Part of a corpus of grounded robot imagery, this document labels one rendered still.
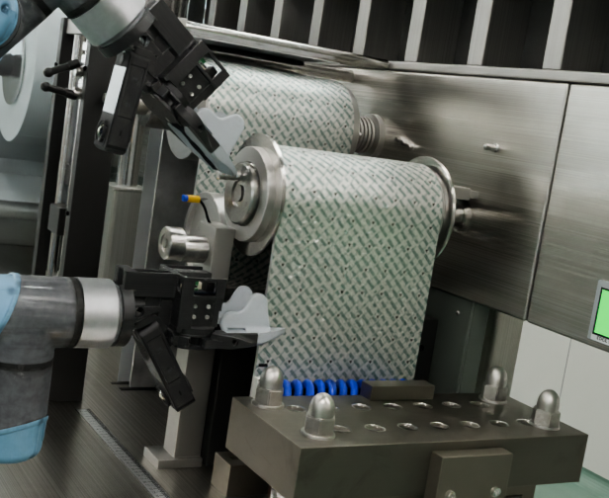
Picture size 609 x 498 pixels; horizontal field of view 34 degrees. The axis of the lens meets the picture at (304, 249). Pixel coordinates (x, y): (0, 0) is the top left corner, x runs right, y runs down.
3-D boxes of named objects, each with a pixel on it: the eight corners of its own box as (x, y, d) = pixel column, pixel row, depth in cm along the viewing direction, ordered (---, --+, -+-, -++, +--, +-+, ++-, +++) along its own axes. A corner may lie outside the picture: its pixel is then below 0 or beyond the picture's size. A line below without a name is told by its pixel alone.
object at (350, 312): (250, 391, 118) (273, 239, 115) (409, 389, 130) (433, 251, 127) (252, 392, 117) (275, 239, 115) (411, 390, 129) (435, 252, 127)
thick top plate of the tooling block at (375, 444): (224, 447, 113) (232, 395, 112) (492, 435, 133) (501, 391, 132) (292, 505, 99) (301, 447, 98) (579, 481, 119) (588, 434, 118)
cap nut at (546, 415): (522, 420, 120) (529, 384, 119) (545, 419, 122) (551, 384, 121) (543, 431, 117) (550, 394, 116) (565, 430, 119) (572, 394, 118)
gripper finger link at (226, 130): (272, 148, 116) (221, 89, 112) (237, 184, 114) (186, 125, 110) (261, 146, 118) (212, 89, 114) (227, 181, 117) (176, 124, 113)
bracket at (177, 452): (139, 456, 125) (171, 217, 121) (186, 453, 129) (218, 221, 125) (153, 470, 121) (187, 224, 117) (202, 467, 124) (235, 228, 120)
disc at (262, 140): (218, 244, 127) (233, 128, 125) (222, 245, 127) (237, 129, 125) (272, 266, 114) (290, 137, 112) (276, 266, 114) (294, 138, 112)
